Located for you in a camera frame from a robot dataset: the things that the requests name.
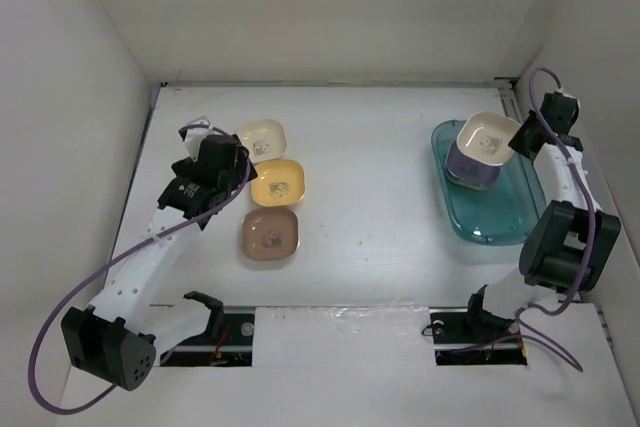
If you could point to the cream panda plate front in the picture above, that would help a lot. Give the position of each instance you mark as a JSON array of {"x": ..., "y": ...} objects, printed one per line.
[{"x": 485, "y": 138}]

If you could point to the yellow panda plate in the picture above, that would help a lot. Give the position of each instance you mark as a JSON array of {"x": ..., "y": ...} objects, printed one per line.
[{"x": 279, "y": 183}]

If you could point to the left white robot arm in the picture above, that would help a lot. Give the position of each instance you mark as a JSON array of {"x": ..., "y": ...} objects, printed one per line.
[{"x": 116, "y": 337}]

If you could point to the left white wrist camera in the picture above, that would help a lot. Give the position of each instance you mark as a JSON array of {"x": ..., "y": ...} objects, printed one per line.
[{"x": 192, "y": 134}]

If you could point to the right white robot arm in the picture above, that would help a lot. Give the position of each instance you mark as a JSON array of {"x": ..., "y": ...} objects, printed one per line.
[{"x": 567, "y": 250}]

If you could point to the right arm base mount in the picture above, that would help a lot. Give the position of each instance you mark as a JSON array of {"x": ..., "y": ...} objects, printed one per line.
[{"x": 457, "y": 344}]

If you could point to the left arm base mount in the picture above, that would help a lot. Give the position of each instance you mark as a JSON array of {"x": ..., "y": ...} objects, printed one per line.
[{"x": 232, "y": 346}]

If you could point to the cream panda plate back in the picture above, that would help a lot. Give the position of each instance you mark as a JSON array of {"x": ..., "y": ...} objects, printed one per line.
[{"x": 265, "y": 140}]

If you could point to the brown panda plate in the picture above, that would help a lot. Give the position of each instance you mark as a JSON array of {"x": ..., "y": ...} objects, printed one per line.
[{"x": 270, "y": 234}]

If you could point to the teal plastic bin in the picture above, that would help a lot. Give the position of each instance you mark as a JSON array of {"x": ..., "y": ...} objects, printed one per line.
[{"x": 502, "y": 214}]

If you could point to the cream panda plate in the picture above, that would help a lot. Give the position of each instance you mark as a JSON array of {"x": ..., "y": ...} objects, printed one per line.
[
  {"x": 485, "y": 138},
  {"x": 265, "y": 140}
]

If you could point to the purple panda plate back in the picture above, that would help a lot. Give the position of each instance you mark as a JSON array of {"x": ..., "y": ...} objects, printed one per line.
[{"x": 467, "y": 172}]

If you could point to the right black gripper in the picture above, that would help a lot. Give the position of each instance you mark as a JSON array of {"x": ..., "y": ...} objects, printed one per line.
[{"x": 517, "y": 142}]

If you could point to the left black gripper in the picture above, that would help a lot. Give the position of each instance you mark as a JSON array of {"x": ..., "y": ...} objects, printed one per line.
[{"x": 240, "y": 169}]

